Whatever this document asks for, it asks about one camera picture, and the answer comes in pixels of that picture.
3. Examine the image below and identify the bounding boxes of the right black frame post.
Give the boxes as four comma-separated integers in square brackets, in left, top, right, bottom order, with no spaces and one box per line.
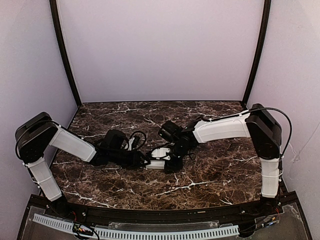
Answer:
[241,0,272,107]

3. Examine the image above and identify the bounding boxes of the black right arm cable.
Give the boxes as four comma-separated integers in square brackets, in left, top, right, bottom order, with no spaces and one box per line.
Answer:
[212,107,293,161]

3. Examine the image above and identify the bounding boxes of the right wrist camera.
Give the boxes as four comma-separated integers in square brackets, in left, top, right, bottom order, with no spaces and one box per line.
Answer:
[150,147,171,161]

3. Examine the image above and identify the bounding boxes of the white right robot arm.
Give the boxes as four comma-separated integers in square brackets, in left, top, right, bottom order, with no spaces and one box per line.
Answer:
[151,103,282,215]

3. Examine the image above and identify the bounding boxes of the grey slotted cable duct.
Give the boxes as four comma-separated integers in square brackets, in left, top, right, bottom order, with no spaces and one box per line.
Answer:
[32,213,240,240]

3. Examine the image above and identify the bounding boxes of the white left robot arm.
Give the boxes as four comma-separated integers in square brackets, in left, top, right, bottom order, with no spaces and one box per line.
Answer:
[15,112,151,202]

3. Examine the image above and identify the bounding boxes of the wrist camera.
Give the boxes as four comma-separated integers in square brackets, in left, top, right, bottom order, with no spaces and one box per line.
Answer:
[125,136,142,151]
[150,147,171,161]

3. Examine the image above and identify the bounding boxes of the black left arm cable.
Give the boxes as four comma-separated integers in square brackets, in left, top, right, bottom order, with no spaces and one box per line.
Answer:
[97,130,148,171]

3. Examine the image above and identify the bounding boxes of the left black frame post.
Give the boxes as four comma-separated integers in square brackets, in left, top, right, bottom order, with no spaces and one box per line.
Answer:
[49,0,82,108]

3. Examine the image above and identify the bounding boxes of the black frame post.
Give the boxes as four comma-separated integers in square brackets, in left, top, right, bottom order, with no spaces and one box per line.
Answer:
[241,0,272,107]
[49,0,82,108]

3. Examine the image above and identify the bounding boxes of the black front table rail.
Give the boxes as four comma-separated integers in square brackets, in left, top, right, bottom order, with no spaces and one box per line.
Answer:
[62,202,266,227]

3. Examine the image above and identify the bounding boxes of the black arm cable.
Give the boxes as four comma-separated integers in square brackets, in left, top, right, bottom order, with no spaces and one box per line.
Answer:
[212,107,293,161]
[97,130,148,171]

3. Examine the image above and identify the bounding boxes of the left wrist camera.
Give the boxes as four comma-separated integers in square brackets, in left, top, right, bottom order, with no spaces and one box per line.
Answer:
[125,136,142,151]

